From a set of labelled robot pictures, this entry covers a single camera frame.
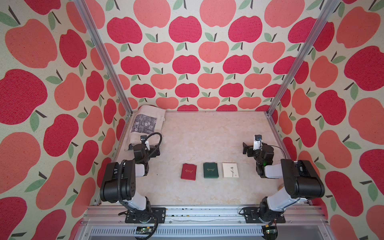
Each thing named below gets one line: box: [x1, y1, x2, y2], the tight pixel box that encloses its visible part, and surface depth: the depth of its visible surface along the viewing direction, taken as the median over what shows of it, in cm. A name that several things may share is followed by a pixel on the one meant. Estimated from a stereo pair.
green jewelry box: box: [203, 162, 219, 179], surface depth 88 cm
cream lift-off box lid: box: [222, 162, 240, 178], surface depth 88 cm
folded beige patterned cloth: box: [124, 105, 166, 151], surface depth 110 cm
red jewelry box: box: [180, 163, 197, 181], surface depth 88 cm
